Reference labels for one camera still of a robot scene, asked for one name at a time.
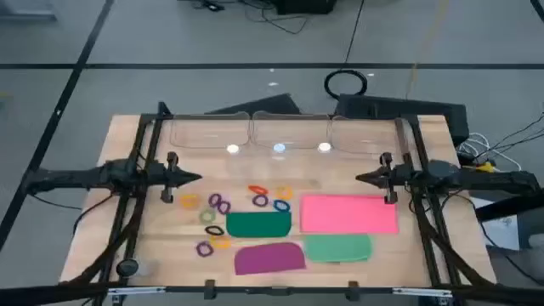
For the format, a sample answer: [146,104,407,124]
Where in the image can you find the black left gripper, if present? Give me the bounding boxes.
[146,151,203,204]

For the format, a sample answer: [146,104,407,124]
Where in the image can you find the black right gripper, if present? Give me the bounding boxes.
[355,151,411,206]

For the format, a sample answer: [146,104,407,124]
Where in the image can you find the pink cloth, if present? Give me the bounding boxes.
[299,194,400,235]

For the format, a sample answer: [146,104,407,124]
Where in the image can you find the clear bottle white cap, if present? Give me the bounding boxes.
[270,142,290,165]
[224,143,243,162]
[316,141,335,162]

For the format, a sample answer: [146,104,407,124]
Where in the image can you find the light green cloth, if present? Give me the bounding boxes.
[303,234,374,264]

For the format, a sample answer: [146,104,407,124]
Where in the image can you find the dark green cloth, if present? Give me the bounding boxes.
[225,211,292,239]

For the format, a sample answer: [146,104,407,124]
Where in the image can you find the magenta cloth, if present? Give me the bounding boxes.
[234,241,307,276]

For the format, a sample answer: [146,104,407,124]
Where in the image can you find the green coil wristband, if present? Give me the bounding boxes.
[198,207,217,225]

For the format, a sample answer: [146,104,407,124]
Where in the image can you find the clear plastic bin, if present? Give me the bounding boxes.
[250,110,332,150]
[169,110,252,150]
[330,115,412,156]

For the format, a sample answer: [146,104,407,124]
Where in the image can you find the large black case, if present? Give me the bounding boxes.
[334,93,471,148]

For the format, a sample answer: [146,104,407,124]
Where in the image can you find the flat black panel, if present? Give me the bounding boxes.
[203,93,302,116]

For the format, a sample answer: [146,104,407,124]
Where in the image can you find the black-capped cylinder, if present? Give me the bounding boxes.
[115,258,162,280]

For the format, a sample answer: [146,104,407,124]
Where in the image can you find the black metal beam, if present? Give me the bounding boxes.
[474,189,544,224]

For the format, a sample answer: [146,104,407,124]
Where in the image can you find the white paper sheet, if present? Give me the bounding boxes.
[482,207,523,252]

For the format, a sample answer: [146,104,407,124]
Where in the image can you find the black power adapter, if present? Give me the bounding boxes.
[199,0,226,13]

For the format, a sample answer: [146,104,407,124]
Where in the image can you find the black equipment box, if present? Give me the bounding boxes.
[275,0,338,15]

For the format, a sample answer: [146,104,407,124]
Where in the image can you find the grey metal platform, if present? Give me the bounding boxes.
[0,0,58,22]

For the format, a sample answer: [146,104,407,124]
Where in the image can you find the black left base cable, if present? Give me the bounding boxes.
[72,193,116,235]

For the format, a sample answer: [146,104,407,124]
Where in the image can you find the coiled black cable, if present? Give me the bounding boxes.
[323,69,369,100]

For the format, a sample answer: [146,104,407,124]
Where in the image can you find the black metal rig frame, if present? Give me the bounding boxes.
[0,100,544,306]

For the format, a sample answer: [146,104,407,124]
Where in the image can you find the white cable bundle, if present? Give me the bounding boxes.
[456,132,523,172]

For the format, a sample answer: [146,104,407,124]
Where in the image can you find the silver metal bracket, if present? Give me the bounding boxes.
[107,286,167,297]
[391,287,454,298]

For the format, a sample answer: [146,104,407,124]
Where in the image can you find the long black cable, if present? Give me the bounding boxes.
[343,0,366,71]

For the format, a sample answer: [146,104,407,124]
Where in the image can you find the yellow cable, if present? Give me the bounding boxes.
[405,0,451,100]

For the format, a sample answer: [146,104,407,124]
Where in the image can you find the thin black cables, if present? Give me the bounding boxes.
[488,110,544,156]

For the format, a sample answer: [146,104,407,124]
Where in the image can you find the black floor cable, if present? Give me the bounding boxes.
[479,220,544,286]

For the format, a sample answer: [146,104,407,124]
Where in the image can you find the tangled black cables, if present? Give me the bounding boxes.
[241,0,309,36]

